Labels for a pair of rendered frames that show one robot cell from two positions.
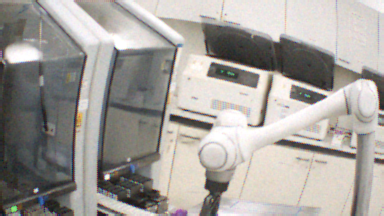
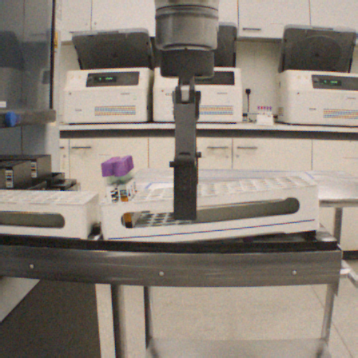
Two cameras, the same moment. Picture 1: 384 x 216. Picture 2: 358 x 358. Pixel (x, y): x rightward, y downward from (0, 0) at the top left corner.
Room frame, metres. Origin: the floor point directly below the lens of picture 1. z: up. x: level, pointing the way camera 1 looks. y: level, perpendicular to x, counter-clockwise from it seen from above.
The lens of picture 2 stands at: (1.32, 0.04, 0.99)
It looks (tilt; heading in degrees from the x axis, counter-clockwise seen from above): 8 degrees down; 347
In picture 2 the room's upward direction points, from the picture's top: straight up
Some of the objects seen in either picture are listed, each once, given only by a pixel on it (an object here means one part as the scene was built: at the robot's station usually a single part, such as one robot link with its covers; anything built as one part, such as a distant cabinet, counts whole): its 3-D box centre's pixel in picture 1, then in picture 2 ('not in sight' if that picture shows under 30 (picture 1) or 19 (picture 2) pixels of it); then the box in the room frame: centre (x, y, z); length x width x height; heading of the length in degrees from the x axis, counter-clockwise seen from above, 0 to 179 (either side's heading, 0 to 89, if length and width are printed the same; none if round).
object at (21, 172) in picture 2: (133, 191); (18, 177); (2.36, 0.16, 0.85); 0.12 x 0.02 x 0.06; 164
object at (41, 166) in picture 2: (146, 186); (41, 168); (2.51, 0.12, 0.85); 0.12 x 0.02 x 0.06; 163
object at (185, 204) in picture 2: not in sight; (184, 192); (1.92, -0.10, 0.88); 0.03 x 0.01 x 0.07; 74
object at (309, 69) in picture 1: (307, 85); (197, 72); (4.48, -0.81, 1.24); 0.62 x 0.56 x 0.69; 165
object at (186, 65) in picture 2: (214, 192); (186, 82); (1.97, -0.12, 1.03); 0.08 x 0.07 x 0.09; 164
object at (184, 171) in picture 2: not in sight; (184, 173); (1.90, -0.10, 0.91); 0.03 x 0.01 x 0.05; 164
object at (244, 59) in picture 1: (237, 67); (113, 77); (4.63, -0.25, 1.22); 0.62 x 0.56 x 0.64; 162
